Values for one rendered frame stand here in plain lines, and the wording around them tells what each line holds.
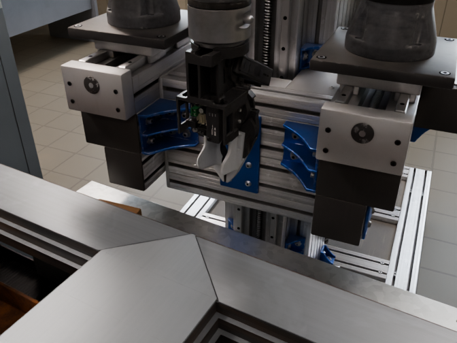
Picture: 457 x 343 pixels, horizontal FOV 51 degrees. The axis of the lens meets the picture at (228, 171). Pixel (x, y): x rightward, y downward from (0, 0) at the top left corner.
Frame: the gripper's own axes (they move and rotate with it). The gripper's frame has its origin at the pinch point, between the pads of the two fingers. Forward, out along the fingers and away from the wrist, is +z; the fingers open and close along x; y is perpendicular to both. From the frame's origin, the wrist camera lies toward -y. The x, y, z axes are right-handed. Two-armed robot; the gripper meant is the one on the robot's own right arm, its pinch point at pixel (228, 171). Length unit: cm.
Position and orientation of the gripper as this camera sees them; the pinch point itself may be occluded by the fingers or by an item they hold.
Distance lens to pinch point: 70.8
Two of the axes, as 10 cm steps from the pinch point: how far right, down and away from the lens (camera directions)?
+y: -4.8, 4.6, -7.5
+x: 8.8, 2.5, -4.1
